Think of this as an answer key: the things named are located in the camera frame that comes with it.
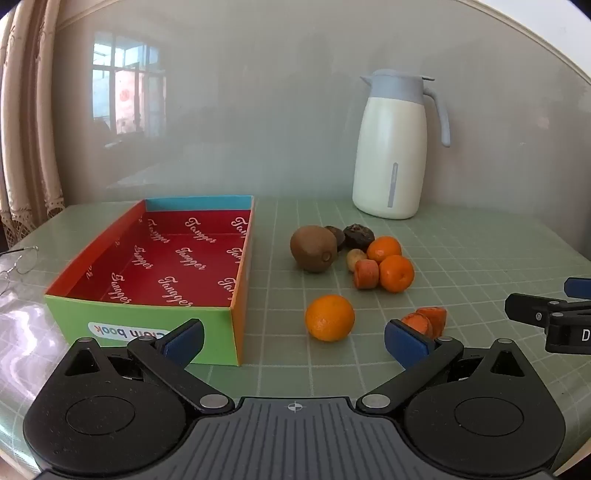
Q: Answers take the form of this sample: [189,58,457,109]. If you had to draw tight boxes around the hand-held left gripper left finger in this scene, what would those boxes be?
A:
[51,318,234,414]

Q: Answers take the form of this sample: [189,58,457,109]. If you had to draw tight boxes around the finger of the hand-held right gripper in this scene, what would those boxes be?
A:
[564,277,591,300]
[504,293,591,331]

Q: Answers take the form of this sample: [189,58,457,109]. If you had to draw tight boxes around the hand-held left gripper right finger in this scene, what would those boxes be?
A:
[356,318,539,414]

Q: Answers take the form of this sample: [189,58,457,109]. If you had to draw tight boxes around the orange carrot piece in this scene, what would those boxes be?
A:
[417,306,448,337]
[401,312,434,340]
[353,259,380,290]

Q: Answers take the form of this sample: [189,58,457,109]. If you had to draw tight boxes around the small orange tangerine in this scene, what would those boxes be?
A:
[379,255,415,294]
[366,236,403,264]

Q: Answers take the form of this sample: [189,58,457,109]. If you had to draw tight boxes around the colourful cardboard box red inside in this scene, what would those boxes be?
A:
[44,195,257,367]

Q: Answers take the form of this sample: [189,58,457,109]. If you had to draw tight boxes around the large orange tangerine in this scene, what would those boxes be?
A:
[305,295,356,343]

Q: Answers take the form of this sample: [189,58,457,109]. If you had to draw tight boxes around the dark wrinkled fruit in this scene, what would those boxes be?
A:
[344,223,376,253]

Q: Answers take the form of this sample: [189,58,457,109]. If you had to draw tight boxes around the dark smooth round fruit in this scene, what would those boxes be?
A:
[324,225,346,253]

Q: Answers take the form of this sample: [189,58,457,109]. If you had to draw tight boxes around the brown kiwi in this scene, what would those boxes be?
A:
[290,225,339,273]

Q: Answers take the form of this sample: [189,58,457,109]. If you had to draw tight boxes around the green checkered table cover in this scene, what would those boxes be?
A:
[0,196,591,480]

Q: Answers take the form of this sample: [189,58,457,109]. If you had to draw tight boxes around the white thermos jug grey lid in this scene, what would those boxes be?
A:
[352,69,451,220]

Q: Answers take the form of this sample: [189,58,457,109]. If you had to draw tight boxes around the beige lace-trimmed curtain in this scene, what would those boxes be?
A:
[0,0,66,245]

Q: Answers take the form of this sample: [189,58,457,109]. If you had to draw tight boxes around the thin metal-frame glasses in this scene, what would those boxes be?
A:
[0,246,40,296]

